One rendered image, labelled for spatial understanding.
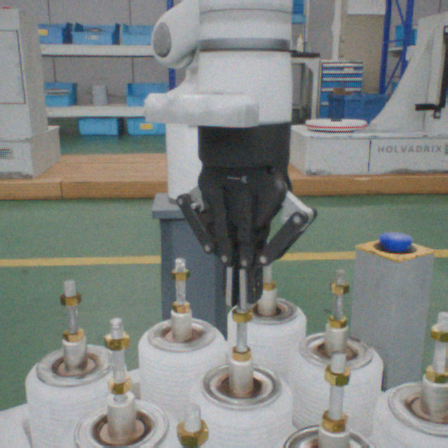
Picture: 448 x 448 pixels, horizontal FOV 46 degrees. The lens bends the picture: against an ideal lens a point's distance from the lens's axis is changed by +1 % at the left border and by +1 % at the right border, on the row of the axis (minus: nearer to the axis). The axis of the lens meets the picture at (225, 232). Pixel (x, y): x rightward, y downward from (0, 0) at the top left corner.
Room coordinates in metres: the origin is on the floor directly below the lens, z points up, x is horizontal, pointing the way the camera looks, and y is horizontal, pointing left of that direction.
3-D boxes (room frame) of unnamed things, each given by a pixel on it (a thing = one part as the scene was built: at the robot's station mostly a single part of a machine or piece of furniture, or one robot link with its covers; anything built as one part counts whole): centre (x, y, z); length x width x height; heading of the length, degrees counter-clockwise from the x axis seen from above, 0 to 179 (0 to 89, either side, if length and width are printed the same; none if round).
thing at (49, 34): (5.24, 1.63, 0.90); 0.50 x 0.38 x 0.21; 4
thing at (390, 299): (0.65, -0.22, 0.16); 0.07 x 0.07 x 0.31; 33
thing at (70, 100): (5.22, 1.62, 0.36); 0.50 x 0.38 x 0.21; 5
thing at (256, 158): (0.43, -0.02, 0.45); 0.08 x 0.08 x 0.09
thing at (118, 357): (0.37, 0.08, 0.31); 0.01 x 0.01 x 0.08; 30
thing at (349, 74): (6.14, -1.22, 0.35); 0.59 x 0.47 x 0.69; 4
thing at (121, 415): (0.37, 0.08, 0.26); 0.02 x 0.02 x 0.03
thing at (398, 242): (0.65, -0.22, 0.32); 0.04 x 0.04 x 0.02
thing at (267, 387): (0.43, -0.01, 0.25); 0.08 x 0.08 x 0.01
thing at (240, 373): (0.43, -0.01, 0.26); 0.02 x 0.02 x 0.03
